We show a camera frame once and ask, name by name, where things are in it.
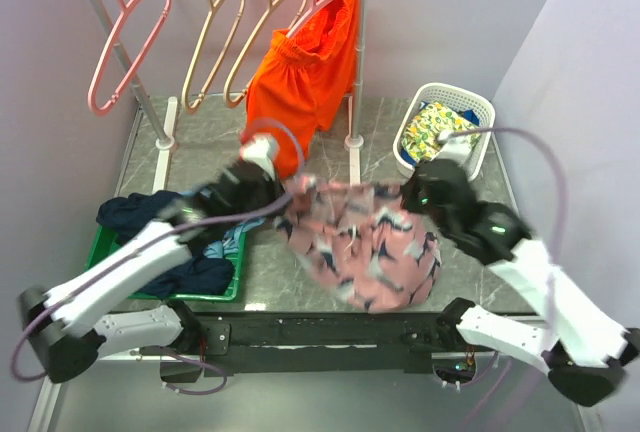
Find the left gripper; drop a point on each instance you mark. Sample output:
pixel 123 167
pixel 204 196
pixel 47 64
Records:
pixel 274 187

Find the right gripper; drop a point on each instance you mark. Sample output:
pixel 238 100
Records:
pixel 408 198

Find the pink patterned shorts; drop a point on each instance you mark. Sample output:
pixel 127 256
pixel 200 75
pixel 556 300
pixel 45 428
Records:
pixel 359 243

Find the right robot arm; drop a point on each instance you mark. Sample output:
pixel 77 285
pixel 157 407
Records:
pixel 582 351

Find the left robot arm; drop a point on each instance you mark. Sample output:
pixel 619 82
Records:
pixel 69 327

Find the light blue shorts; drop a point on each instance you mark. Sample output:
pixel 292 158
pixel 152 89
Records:
pixel 230 243

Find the orange shorts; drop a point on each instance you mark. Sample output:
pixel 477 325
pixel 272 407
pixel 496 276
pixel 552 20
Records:
pixel 302 80

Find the lemon print cloth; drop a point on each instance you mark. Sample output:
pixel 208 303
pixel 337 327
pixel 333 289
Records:
pixel 419 138

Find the blue cloth in basket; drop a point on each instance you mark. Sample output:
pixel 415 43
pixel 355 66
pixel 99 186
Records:
pixel 468 115

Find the white clothes rack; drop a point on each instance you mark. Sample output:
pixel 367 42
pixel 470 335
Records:
pixel 113 15

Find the white plastic basket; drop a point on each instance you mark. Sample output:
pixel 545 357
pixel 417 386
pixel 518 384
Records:
pixel 456 98

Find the navy blue garment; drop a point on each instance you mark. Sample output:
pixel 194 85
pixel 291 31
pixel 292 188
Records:
pixel 127 216

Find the green plastic tray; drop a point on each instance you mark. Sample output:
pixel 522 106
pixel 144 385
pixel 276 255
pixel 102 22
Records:
pixel 105 244

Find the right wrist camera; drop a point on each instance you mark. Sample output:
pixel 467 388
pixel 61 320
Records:
pixel 457 149

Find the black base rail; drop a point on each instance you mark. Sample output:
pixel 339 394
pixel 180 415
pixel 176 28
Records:
pixel 271 342

